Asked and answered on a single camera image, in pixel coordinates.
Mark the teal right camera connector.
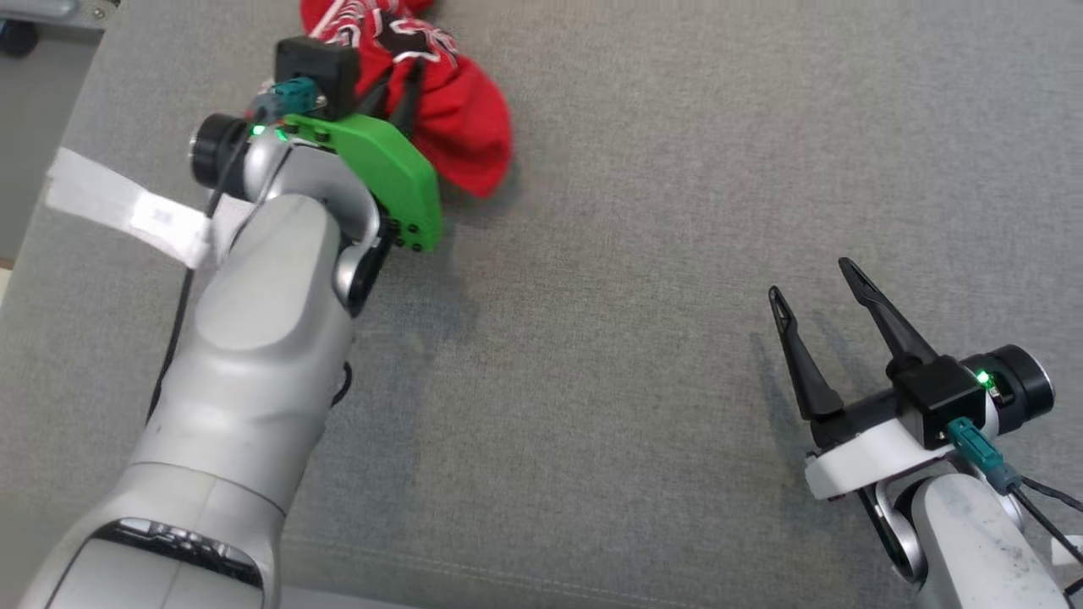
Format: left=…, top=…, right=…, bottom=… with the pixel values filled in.
left=946, top=417, right=1023, bottom=496

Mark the red white basketball jersey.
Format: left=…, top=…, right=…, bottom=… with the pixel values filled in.
left=300, top=0, right=514, bottom=198

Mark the teal left camera connector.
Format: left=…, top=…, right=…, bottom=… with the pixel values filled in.
left=254, top=78, right=327, bottom=119

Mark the teal camera connector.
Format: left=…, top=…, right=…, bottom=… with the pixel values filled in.
left=946, top=417, right=1023, bottom=496
left=254, top=78, right=327, bottom=119

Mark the white left cable tag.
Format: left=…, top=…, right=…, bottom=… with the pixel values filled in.
left=44, top=148, right=255, bottom=272

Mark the dark round wheel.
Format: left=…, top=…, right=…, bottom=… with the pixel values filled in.
left=0, top=21, right=39, bottom=58

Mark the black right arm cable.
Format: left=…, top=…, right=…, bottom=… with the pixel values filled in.
left=1011, top=478, right=1083, bottom=593

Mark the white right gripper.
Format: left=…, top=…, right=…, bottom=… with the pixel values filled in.
left=768, top=258, right=957, bottom=502

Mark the grey metal rail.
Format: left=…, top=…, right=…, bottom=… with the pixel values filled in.
left=0, top=0, right=119, bottom=33

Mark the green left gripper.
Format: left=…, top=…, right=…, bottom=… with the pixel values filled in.
left=283, top=61, right=443, bottom=253

